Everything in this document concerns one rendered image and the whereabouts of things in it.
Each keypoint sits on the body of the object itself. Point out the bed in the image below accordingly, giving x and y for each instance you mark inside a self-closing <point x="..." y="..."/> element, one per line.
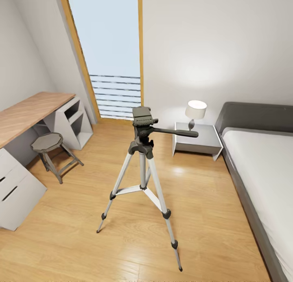
<point x="257" y="144"/>

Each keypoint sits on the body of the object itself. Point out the fixed window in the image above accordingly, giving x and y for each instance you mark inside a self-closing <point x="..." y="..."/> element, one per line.
<point x="108" y="38"/>

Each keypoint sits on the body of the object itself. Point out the desk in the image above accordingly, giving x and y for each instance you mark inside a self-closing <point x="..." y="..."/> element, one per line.
<point x="46" y="112"/>

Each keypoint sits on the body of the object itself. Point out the nightstand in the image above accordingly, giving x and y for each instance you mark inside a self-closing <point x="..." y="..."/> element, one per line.
<point x="208" y="140"/>

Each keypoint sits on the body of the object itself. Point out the taboret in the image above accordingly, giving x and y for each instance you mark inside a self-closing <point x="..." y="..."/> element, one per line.
<point x="48" y="142"/>

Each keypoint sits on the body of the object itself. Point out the table lamp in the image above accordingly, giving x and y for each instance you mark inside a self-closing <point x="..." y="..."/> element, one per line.
<point x="193" y="112"/>

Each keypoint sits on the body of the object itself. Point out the camera tripod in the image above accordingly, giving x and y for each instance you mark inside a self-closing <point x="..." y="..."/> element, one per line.
<point x="142" y="127"/>

